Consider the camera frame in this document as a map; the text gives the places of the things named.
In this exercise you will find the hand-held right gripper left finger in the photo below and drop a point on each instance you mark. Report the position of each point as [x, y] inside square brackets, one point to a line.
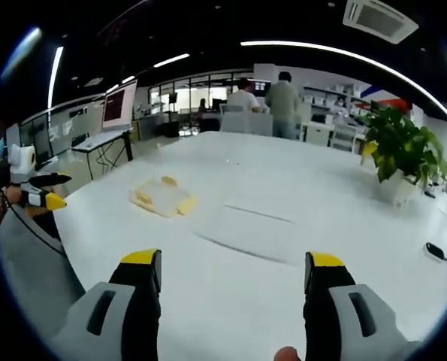
[133, 323]

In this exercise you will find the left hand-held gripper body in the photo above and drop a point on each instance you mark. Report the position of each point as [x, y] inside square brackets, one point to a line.
[20, 163]

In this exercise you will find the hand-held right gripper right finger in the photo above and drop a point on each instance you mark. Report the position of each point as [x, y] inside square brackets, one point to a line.
[332, 323]

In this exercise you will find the yellow plastic buckle part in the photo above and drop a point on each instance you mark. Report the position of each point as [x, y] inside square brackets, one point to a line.
[188, 205]
[143, 198]

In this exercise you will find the person's left hand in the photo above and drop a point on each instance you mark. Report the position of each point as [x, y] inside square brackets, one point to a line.
[13, 195]

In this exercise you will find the person's right hand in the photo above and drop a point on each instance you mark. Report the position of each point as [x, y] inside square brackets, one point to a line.
[286, 355]

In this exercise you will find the glass partition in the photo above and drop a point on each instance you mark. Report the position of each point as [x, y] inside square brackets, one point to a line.
[58, 131]

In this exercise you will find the grey chair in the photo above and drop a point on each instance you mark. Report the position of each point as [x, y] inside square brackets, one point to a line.
[35, 263]

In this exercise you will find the white side desk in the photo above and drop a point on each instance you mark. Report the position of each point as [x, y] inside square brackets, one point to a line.
[99, 141]

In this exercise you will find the monitor on stand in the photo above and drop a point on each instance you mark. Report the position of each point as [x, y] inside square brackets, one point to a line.
[118, 105]

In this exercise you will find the white plant pot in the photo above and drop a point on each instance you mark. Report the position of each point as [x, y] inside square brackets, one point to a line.
[403, 190]

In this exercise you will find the short ceiling light strip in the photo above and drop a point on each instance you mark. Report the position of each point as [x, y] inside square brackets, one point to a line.
[171, 60]

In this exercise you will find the green potted plant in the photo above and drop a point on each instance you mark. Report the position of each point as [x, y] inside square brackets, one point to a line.
[403, 143]

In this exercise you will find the white storage shelf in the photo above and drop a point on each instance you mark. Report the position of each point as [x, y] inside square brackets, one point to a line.
[328, 98]

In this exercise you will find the long ceiling light strip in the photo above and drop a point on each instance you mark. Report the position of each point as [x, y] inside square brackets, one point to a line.
[339, 52]

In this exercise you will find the ceiling air conditioner vent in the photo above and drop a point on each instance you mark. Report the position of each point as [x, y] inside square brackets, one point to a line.
[379, 20]

